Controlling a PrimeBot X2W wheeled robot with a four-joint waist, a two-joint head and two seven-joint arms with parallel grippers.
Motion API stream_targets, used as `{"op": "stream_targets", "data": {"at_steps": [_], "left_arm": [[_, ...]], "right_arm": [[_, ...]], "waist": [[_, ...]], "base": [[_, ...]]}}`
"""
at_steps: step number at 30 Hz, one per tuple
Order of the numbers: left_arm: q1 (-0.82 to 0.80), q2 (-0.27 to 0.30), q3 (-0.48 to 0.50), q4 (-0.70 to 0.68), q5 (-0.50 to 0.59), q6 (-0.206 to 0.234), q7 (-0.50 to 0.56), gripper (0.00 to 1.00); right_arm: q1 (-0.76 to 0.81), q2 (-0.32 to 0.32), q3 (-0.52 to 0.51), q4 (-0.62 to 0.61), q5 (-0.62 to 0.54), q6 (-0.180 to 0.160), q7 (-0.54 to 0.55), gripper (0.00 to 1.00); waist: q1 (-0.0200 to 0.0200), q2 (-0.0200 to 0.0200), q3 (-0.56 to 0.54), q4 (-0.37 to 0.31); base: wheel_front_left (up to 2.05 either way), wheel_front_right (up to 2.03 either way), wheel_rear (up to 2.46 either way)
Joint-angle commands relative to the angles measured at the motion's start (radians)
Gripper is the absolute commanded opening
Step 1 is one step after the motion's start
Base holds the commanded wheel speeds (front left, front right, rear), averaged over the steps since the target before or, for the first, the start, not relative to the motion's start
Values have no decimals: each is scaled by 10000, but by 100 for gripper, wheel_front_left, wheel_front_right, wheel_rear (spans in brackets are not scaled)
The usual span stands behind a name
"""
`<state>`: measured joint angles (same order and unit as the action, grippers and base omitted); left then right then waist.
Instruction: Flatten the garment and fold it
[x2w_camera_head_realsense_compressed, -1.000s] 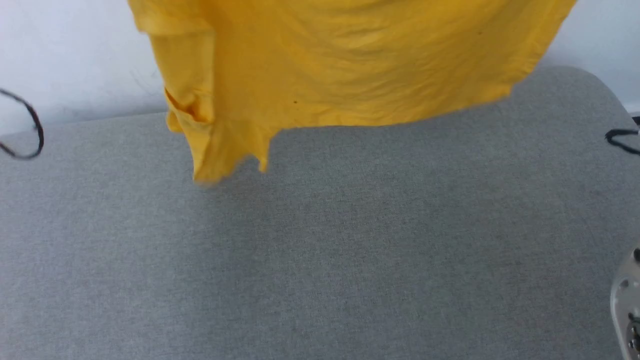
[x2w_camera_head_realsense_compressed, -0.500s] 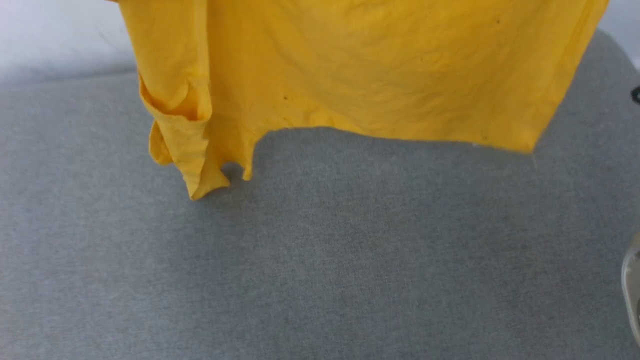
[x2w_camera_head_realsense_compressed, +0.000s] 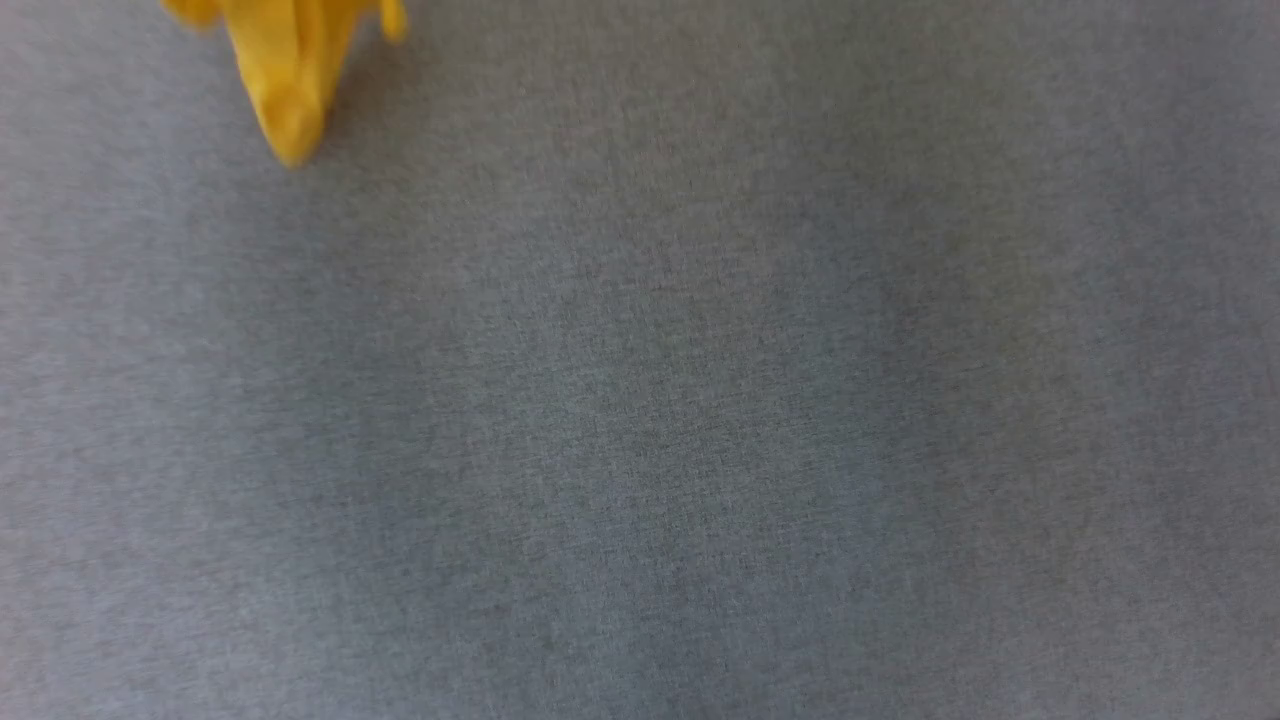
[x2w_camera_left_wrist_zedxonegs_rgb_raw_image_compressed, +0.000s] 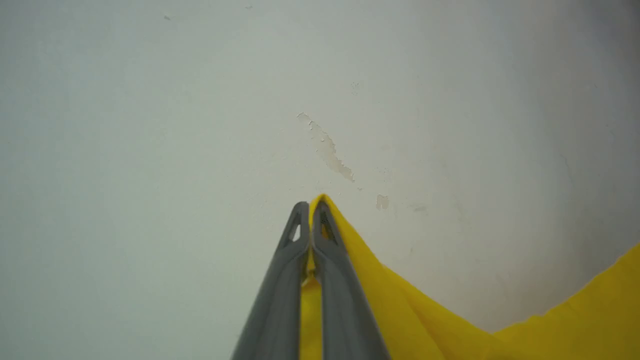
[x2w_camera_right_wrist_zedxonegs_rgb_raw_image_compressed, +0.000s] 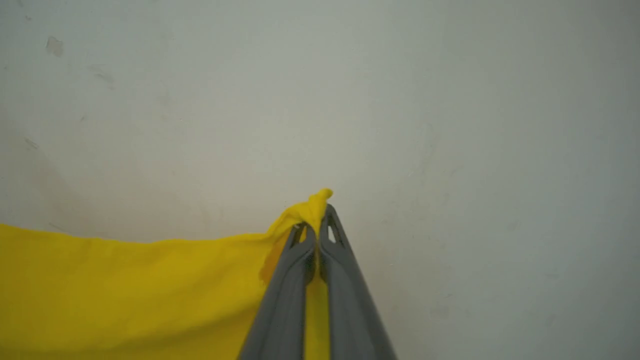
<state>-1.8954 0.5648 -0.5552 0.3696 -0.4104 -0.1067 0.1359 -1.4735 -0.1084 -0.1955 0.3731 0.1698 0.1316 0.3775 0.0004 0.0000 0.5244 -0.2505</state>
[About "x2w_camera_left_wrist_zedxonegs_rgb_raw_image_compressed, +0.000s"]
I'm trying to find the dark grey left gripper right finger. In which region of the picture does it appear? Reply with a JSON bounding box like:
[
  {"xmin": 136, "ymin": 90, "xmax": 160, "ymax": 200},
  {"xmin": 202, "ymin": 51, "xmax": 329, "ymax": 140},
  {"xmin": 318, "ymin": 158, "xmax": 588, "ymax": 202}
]
[{"xmin": 310, "ymin": 200, "xmax": 391, "ymax": 360}]

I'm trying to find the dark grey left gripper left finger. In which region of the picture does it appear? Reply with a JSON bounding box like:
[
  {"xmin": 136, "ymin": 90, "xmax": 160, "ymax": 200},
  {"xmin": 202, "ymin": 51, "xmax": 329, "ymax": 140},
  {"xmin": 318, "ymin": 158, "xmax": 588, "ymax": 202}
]
[{"xmin": 231, "ymin": 201, "xmax": 312, "ymax": 360}]

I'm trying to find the yellow cartoon print t-shirt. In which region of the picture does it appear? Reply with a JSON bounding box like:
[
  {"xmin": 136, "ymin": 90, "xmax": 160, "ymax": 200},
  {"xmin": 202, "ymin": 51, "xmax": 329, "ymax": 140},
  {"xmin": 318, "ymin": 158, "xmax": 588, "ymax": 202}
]
[{"xmin": 299, "ymin": 193, "xmax": 640, "ymax": 360}]

